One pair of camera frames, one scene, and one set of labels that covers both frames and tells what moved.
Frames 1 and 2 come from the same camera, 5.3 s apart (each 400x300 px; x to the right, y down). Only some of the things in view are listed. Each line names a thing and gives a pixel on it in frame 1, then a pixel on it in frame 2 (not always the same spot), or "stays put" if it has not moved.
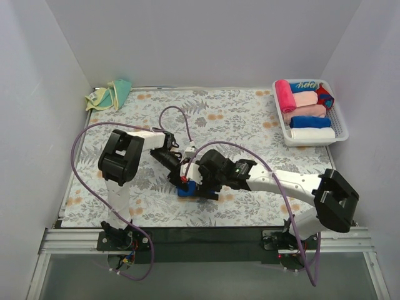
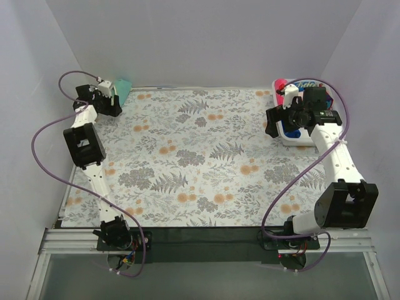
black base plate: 205,245 stays put
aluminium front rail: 84,241 stays put
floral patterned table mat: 239,120 stays put
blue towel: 191,191 → 295,134
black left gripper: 176,176 → 112,106
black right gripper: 205,190 → 274,119
